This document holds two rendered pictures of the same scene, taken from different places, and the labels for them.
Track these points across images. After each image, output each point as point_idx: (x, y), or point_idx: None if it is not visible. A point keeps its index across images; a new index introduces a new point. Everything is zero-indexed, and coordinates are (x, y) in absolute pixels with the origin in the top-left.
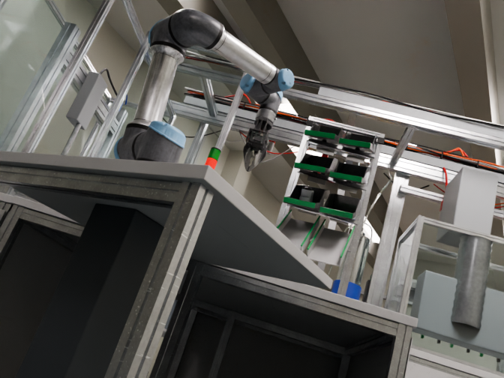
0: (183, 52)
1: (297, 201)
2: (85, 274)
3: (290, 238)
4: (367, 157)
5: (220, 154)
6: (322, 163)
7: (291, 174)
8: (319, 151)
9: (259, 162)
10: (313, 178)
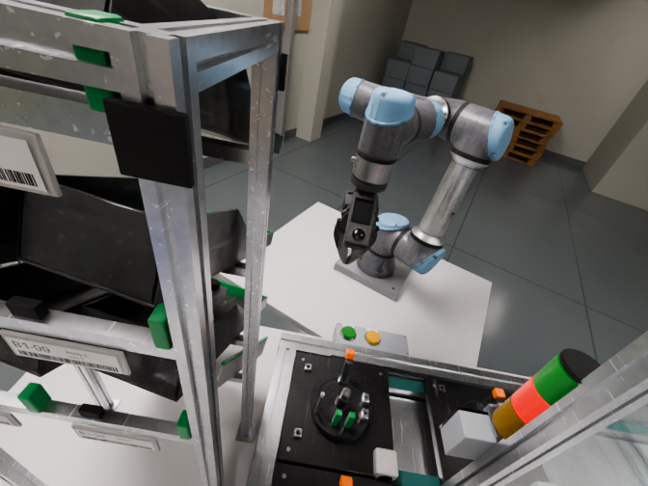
0: (452, 147)
1: (240, 290)
2: None
3: (225, 353)
4: None
5: (594, 405)
6: (94, 236)
7: (262, 283)
8: (24, 184)
9: (336, 245)
10: (92, 352)
